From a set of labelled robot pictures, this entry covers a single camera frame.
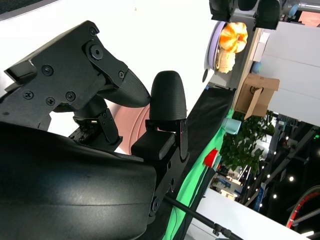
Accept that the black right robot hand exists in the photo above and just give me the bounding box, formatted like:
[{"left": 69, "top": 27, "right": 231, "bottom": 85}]
[{"left": 0, "top": 20, "right": 190, "bottom": 240}]

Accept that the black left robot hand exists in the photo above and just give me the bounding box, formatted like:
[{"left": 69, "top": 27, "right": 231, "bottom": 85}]
[{"left": 209, "top": 0, "right": 281, "bottom": 31}]

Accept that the pink plastic bowl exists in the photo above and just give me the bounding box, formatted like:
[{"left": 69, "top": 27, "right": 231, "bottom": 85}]
[
  {"left": 109, "top": 101, "right": 141, "bottom": 156},
  {"left": 133, "top": 106, "right": 148, "bottom": 146},
  {"left": 139, "top": 103, "right": 151, "bottom": 126}
]

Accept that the small white box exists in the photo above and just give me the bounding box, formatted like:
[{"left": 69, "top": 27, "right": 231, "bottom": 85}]
[{"left": 254, "top": 29, "right": 271, "bottom": 63}]

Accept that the orange white toy pumpkin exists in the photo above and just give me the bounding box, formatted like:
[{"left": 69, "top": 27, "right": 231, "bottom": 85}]
[{"left": 219, "top": 21, "right": 249, "bottom": 54}]

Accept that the small blue ball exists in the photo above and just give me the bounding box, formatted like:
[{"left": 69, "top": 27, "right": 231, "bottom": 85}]
[{"left": 251, "top": 61, "right": 263, "bottom": 74}]

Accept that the light wood shelf board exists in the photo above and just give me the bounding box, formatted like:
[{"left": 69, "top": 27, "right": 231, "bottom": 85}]
[{"left": 231, "top": 27, "right": 265, "bottom": 115}]

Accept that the beige toy food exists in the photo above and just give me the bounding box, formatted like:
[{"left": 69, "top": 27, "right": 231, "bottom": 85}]
[{"left": 214, "top": 48, "right": 237, "bottom": 75}]

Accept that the lavender plate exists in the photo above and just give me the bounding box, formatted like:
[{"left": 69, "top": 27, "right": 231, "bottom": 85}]
[{"left": 204, "top": 21, "right": 227, "bottom": 74}]

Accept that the brown cardboard box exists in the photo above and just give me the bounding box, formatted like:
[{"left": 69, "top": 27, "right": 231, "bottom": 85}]
[{"left": 234, "top": 73, "right": 281, "bottom": 121}]

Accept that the teal cup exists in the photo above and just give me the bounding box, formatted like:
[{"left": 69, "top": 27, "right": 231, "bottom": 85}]
[{"left": 221, "top": 117, "right": 242, "bottom": 136}]

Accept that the green backdrop cloth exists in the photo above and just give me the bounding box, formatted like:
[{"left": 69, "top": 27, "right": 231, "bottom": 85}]
[{"left": 162, "top": 108, "right": 235, "bottom": 240}]

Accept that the green leafy plant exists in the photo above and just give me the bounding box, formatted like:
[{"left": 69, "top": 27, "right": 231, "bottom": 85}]
[{"left": 219, "top": 111, "right": 277, "bottom": 177}]

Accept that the black backdrop stand pole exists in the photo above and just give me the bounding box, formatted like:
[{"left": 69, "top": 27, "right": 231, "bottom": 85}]
[{"left": 163, "top": 194, "right": 245, "bottom": 240}]

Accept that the red cup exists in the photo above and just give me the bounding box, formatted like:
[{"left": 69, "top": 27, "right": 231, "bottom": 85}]
[{"left": 203, "top": 148, "right": 219, "bottom": 169}]

